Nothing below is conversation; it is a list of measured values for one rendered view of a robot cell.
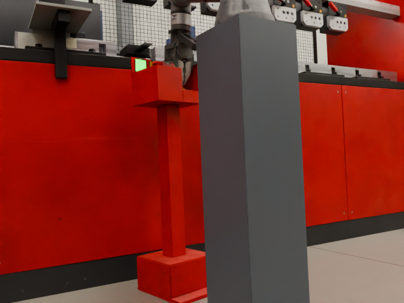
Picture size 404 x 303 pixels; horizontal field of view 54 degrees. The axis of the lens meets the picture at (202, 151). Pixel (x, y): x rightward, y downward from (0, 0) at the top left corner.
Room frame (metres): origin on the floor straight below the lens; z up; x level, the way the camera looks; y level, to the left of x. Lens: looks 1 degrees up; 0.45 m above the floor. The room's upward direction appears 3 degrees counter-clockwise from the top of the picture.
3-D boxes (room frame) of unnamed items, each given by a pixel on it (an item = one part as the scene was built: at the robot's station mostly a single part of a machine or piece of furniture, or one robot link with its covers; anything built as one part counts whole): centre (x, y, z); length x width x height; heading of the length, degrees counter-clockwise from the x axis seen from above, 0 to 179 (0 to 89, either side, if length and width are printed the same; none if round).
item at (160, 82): (1.44, 0.12, 0.75); 0.20 x 0.16 x 0.18; 132
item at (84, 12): (1.45, 0.50, 1.00); 0.26 x 0.18 x 0.01; 29
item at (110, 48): (1.60, 0.53, 0.92); 0.39 x 0.06 x 0.10; 119
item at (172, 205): (1.44, 0.12, 0.39); 0.06 x 0.06 x 0.54; 42
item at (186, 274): (1.42, 0.10, 0.06); 0.25 x 0.20 x 0.12; 42
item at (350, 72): (2.18, -0.53, 0.92); 1.68 x 0.06 x 0.10; 119
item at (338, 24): (2.33, -0.81, 1.26); 0.15 x 0.09 x 0.17; 119
